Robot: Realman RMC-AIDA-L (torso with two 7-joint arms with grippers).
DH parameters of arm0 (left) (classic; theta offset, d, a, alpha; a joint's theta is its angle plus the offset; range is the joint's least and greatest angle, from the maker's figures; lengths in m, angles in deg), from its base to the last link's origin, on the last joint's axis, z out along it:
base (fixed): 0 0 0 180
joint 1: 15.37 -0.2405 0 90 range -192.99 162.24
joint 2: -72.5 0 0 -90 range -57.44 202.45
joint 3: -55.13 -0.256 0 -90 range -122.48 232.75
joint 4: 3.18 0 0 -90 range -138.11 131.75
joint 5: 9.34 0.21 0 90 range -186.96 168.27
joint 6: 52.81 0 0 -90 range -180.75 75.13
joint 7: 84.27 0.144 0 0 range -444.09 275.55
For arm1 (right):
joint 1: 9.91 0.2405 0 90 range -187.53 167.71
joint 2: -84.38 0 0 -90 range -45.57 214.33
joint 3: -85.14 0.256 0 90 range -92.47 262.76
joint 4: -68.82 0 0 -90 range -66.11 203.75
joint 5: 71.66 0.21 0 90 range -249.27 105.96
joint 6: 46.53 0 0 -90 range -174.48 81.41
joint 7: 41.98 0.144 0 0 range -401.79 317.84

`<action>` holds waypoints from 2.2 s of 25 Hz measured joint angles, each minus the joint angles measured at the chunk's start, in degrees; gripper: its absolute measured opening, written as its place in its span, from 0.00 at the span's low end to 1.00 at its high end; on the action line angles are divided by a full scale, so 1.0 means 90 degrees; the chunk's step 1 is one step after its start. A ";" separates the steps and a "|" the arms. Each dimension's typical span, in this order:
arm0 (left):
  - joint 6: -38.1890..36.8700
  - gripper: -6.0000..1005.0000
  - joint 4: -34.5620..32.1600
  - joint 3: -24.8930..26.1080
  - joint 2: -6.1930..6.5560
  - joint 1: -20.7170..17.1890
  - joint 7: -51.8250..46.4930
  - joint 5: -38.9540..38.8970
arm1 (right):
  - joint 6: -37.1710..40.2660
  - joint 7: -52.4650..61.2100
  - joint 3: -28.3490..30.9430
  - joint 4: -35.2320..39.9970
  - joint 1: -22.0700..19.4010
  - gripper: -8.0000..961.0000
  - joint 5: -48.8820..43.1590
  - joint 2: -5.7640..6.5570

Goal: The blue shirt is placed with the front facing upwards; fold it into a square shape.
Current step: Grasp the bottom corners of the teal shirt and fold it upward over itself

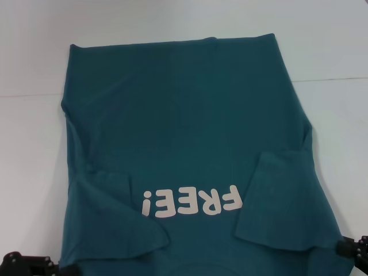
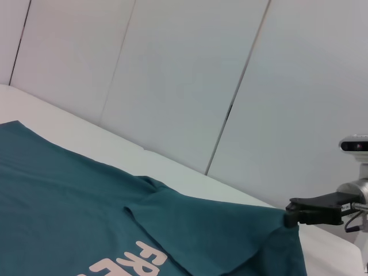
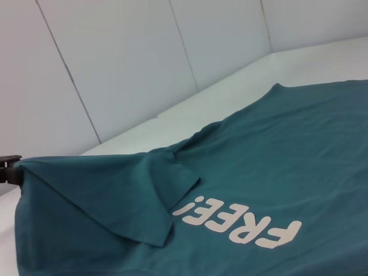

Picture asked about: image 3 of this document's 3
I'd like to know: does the teal printed t-shirt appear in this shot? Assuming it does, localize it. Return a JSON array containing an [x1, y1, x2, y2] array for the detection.
[[14, 79, 368, 276]]

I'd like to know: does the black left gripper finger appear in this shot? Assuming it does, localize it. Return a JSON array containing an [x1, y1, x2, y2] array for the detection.
[[0, 168, 25, 185], [0, 154, 23, 169]]

